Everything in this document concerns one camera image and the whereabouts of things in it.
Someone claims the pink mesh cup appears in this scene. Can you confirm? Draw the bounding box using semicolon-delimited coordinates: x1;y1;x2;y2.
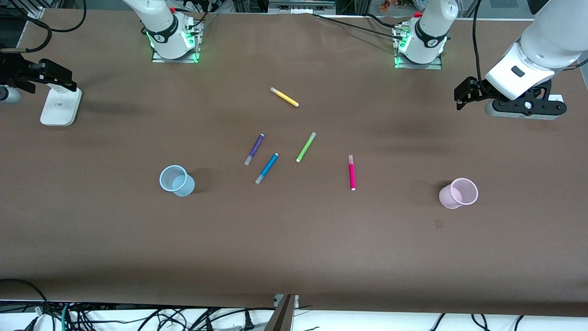
439;177;479;210

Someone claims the blue mesh cup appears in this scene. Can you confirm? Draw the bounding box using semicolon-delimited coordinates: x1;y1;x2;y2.
159;165;196;198

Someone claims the brown paper table cover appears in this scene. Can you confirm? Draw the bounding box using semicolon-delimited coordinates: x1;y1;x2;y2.
0;8;588;318

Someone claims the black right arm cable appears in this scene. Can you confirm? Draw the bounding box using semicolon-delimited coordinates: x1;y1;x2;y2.
0;0;88;53

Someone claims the aluminium bracket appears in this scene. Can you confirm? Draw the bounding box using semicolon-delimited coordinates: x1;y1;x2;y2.
274;294;300;309

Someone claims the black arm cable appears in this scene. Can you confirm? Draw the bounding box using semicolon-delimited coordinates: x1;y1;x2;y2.
472;0;488;83
0;0;88;53

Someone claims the purple marker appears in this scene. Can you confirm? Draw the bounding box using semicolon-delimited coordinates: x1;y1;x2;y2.
244;133;265;166

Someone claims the green marker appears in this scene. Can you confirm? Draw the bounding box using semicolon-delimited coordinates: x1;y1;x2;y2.
295;132;317;163

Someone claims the thick black cable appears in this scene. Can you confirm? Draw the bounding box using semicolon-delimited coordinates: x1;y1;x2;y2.
0;278;51;322

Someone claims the aluminium frame bar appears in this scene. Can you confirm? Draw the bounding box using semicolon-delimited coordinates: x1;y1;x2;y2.
268;0;336;14

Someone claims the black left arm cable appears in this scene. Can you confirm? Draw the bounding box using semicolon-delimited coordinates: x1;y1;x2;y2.
472;0;488;83

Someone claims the blue marker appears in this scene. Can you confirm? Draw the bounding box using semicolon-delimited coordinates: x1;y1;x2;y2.
255;153;279;185

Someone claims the white desk lamp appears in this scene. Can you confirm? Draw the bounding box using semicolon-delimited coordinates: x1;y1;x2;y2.
40;80;83;126

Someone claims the yellow marker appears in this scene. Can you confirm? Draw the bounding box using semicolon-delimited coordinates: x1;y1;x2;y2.
270;87;300;108

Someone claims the brown table beam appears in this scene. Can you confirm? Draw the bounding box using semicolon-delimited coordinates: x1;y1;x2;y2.
264;294;295;331

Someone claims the aluminium corner profile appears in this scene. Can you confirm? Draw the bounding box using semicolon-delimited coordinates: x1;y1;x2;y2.
9;0;45;20

